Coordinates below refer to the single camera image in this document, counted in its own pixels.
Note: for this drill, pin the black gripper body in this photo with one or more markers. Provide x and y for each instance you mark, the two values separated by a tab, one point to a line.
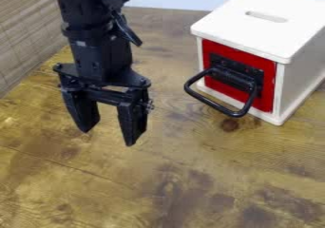
101	75

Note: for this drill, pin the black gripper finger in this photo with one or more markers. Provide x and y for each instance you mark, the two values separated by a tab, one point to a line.
133	113
83	110

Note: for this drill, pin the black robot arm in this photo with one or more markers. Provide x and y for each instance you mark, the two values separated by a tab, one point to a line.
95	16

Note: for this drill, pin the red drawer front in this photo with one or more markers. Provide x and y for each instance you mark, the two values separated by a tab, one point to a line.
247	66

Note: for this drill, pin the white wooden drawer box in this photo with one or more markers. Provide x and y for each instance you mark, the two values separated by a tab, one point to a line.
281	30

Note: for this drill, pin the black metal drawer handle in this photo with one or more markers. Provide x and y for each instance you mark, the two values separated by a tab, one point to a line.
225	82

